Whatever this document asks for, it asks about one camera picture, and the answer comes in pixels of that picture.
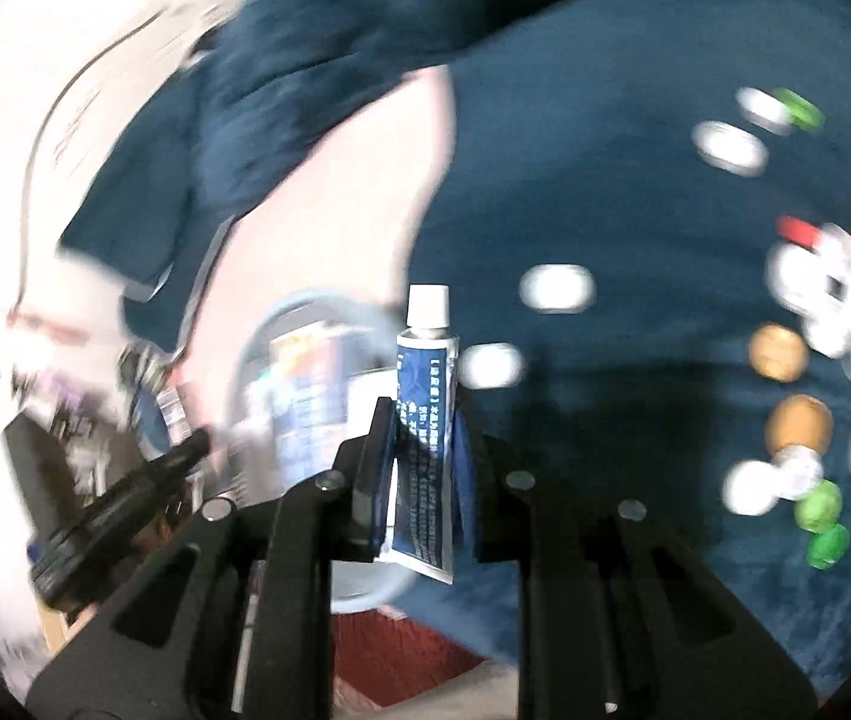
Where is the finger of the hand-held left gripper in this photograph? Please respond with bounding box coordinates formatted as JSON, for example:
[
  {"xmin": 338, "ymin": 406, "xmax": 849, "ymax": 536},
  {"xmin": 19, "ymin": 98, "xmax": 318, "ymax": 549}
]
[{"xmin": 79, "ymin": 430, "xmax": 214, "ymax": 524}]

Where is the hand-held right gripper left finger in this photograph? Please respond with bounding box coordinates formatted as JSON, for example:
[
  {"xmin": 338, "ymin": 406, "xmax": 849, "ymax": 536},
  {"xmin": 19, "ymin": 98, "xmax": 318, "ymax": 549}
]
[{"xmin": 24, "ymin": 396, "xmax": 398, "ymax": 720}]

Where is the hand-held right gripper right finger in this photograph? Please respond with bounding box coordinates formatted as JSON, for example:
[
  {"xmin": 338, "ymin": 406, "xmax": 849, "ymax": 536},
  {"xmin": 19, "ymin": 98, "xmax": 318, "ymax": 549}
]
[{"xmin": 452, "ymin": 416, "xmax": 820, "ymax": 720}]

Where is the blue and white ointment tube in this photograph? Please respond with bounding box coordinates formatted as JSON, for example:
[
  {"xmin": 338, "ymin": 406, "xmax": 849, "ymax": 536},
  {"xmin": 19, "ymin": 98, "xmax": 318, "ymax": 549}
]
[{"xmin": 378, "ymin": 283, "xmax": 460, "ymax": 584}]

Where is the light blue mesh basket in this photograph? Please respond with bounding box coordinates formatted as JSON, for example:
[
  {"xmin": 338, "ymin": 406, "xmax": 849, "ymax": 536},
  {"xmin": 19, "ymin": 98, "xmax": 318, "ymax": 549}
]
[{"xmin": 230, "ymin": 289, "xmax": 411, "ymax": 612}]

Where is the dark rectangular object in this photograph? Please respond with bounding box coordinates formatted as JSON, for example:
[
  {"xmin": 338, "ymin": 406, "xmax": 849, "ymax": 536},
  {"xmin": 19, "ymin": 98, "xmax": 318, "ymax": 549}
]
[{"xmin": 1, "ymin": 409, "xmax": 85, "ymax": 541}]

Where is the white bottle cap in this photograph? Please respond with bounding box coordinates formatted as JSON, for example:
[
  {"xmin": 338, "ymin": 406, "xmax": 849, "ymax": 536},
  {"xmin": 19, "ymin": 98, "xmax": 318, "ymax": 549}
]
[
  {"xmin": 459, "ymin": 343, "xmax": 527, "ymax": 389},
  {"xmin": 519, "ymin": 264, "xmax": 597, "ymax": 314}
]

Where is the dark blue plush blanket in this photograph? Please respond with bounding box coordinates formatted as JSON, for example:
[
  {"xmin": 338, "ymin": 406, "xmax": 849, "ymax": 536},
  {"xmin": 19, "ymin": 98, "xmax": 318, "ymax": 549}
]
[{"xmin": 395, "ymin": 0, "xmax": 851, "ymax": 698}]

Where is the red patterned mat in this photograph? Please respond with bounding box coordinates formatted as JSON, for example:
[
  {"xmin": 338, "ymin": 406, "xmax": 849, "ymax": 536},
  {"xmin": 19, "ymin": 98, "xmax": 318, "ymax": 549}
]
[{"xmin": 331, "ymin": 607, "xmax": 490, "ymax": 706}]

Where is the dark blue crumpled quilt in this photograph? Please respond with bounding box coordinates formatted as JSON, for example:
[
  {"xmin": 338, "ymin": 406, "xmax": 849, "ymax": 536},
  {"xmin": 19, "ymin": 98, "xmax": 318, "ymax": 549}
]
[{"xmin": 58, "ymin": 0, "xmax": 621, "ymax": 346}]

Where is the pile of plastic caps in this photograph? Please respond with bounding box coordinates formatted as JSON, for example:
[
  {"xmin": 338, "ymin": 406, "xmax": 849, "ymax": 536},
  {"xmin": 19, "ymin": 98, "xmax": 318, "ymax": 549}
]
[{"xmin": 691, "ymin": 86, "xmax": 851, "ymax": 571}]

